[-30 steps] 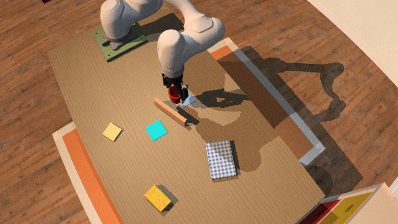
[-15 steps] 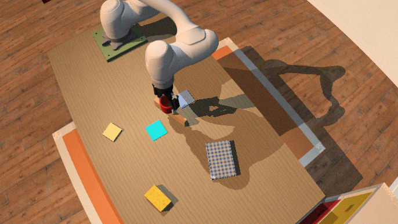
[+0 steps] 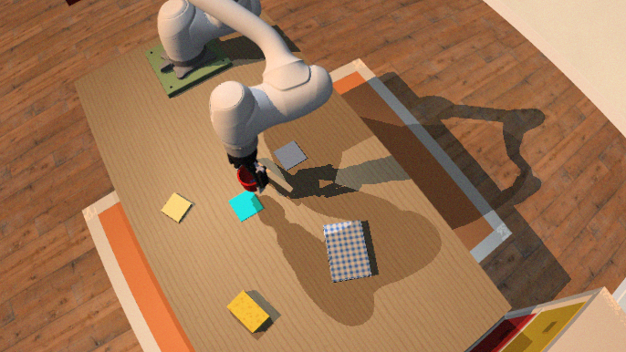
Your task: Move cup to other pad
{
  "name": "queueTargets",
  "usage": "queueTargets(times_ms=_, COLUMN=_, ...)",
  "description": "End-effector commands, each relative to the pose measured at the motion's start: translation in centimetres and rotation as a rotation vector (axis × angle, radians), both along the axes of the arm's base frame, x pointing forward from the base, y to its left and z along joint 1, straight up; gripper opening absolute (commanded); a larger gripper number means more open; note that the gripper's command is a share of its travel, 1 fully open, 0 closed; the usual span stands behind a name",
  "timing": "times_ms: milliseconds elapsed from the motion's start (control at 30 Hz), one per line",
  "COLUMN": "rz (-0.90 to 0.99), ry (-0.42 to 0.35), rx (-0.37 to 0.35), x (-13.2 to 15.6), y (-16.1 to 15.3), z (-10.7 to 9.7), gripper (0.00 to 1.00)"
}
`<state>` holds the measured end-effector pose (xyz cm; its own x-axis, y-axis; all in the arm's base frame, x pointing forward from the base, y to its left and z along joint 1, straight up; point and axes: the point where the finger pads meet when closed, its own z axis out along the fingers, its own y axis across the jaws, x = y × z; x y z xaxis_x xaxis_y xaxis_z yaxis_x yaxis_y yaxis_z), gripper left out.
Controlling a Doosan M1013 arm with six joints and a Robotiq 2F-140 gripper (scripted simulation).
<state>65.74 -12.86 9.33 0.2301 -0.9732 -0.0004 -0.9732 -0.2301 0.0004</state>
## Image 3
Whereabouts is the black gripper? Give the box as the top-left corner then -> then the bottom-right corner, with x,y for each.
227,148 -> 269,194

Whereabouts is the blue and white checkered cloth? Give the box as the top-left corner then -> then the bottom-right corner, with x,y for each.
323,220 -> 371,283

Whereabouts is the pale yellow square pad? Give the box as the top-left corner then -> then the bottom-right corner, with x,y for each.
162,193 -> 192,223

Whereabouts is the red cup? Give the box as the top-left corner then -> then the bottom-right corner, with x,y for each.
237,165 -> 257,192

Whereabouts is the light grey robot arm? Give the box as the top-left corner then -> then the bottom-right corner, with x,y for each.
158,0 -> 333,158

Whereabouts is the yellow sponge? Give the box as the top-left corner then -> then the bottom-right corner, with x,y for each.
227,291 -> 270,333

